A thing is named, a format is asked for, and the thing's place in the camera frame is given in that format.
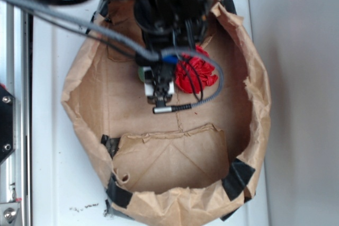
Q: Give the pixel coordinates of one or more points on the aluminium frame rail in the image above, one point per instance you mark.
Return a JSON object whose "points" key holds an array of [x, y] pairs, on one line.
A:
{"points": [[15, 75]]}

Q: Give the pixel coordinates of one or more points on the brown paper bag tray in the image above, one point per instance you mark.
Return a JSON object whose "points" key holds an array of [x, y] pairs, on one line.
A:
{"points": [[184, 168]]}

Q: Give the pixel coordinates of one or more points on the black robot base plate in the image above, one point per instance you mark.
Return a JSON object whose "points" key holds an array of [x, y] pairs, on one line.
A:
{"points": [[7, 123]]}

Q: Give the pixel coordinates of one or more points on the red crumpled cloth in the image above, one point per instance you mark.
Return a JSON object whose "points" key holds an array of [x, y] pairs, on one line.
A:
{"points": [[193, 75]]}

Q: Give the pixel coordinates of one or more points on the green ball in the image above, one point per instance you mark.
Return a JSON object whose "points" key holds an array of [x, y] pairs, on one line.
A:
{"points": [[141, 74]]}

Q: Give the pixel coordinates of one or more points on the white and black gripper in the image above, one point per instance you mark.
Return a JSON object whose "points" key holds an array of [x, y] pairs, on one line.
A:
{"points": [[159, 83]]}

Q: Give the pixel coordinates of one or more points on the metal corner bracket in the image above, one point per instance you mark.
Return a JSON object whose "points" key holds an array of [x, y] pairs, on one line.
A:
{"points": [[11, 213]]}

